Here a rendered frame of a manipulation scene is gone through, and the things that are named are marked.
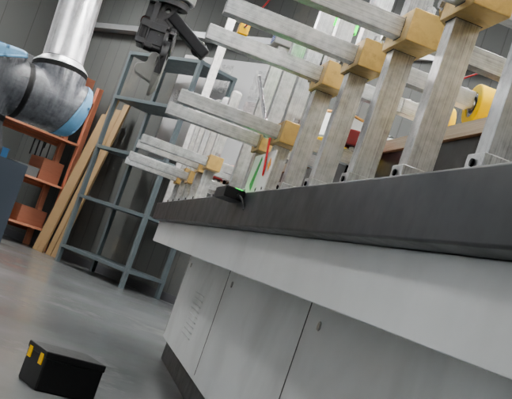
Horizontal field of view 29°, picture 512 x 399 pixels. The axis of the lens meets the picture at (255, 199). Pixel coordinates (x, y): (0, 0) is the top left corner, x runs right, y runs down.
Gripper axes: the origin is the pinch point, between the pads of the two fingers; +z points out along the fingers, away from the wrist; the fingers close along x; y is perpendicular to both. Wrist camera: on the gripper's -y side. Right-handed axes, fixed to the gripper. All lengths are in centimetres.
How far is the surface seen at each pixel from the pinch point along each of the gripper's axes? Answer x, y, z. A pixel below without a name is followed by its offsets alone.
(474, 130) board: 55, -56, -5
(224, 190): -8.1, -22.2, 14.7
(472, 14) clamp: 99, -40, -9
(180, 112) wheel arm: -23.5, -6.5, -0.5
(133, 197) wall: -818, 33, 0
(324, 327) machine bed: 4, -52, 36
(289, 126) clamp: 3.0, -30.5, -2.5
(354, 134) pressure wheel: 0.1, -44.9, -6.2
